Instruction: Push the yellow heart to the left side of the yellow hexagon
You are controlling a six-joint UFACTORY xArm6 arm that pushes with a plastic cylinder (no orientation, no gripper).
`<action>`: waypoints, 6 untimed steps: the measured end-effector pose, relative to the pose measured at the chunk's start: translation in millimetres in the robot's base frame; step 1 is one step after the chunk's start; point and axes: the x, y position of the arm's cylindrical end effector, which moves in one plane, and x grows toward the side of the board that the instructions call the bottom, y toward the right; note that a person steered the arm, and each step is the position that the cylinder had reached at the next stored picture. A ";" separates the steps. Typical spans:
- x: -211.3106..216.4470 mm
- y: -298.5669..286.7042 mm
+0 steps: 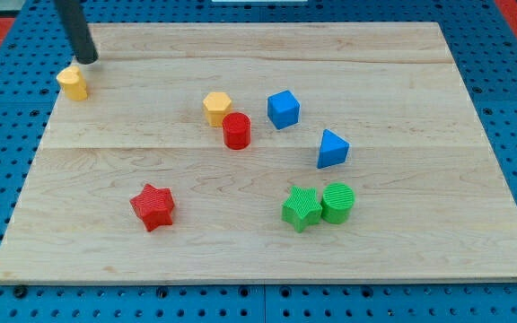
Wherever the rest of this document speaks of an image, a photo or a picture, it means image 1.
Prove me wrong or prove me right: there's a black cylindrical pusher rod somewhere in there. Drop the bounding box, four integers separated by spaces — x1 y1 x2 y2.
54 0 99 65

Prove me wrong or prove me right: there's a yellow heart block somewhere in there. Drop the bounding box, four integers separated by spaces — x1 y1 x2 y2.
56 65 88 101

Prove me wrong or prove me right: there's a yellow hexagon block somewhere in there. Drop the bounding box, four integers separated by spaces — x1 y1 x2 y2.
203 92 232 127

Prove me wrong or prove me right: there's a wooden board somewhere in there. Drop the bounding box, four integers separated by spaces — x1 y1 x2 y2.
0 22 517 285

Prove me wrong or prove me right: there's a red cylinder block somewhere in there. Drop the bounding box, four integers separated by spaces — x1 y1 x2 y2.
222 112 251 150

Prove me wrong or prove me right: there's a red star block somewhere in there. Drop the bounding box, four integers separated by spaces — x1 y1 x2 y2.
129 184 175 231

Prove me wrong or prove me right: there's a blue cube block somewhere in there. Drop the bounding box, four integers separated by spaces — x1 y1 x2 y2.
267 90 300 130

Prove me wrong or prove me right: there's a blue triangle block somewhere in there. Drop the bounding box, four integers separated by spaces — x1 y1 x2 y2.
317 129 350 169

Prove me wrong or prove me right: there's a green star block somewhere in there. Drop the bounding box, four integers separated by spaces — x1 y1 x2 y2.
281 186 322 233

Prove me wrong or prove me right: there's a green cylinder block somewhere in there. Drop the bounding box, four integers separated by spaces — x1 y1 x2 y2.
321 182 355 224

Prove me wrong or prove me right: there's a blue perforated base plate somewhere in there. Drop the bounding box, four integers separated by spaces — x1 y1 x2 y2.
0 1 517 322

